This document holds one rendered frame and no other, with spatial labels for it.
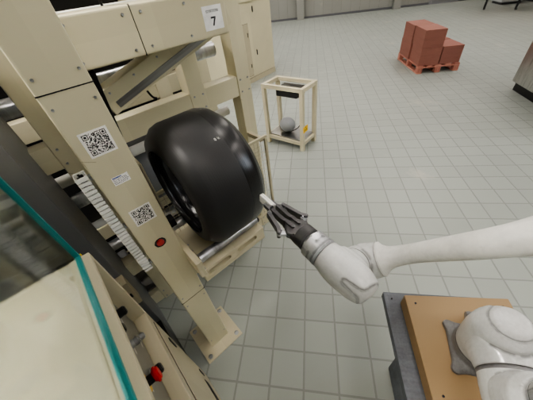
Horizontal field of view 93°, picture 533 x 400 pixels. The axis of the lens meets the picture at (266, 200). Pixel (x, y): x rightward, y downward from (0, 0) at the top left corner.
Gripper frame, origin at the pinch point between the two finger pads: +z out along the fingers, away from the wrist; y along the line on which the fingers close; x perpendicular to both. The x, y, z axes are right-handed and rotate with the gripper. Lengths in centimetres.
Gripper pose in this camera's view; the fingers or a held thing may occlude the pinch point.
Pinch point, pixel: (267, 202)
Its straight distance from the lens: 86.2
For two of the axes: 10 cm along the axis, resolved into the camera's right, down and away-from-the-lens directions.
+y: -7.8, 4.1, -4.7
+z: -6.2, -5.6, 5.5
